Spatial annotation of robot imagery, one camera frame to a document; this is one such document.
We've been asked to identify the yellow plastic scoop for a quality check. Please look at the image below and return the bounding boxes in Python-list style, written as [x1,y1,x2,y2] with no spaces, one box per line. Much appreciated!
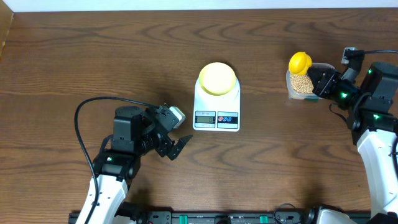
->
[289,52,312,76]

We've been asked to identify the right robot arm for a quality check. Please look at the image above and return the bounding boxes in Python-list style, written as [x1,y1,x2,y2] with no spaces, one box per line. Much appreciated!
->
[307,62,397,223]

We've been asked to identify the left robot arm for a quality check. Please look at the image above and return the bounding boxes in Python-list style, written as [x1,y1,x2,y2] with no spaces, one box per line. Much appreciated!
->
[77,106,191,223]

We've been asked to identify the white digital kitchen scale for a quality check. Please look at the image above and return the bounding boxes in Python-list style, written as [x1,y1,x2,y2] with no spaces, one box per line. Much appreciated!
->
[192,78,241,132]

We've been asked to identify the yellow bowl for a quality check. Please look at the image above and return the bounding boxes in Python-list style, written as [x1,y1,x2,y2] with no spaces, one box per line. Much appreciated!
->
[198,62,236,96]

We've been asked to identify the soybeans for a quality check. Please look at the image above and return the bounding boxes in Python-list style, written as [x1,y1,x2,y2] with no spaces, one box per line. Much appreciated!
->
[290,75,313,94]

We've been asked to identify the black left camera cable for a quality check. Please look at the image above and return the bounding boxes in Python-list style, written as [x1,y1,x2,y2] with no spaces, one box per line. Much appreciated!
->
[73,96,161,224]

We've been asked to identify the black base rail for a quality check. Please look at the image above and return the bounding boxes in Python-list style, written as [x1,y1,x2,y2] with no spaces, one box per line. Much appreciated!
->
[113,211,303,224]

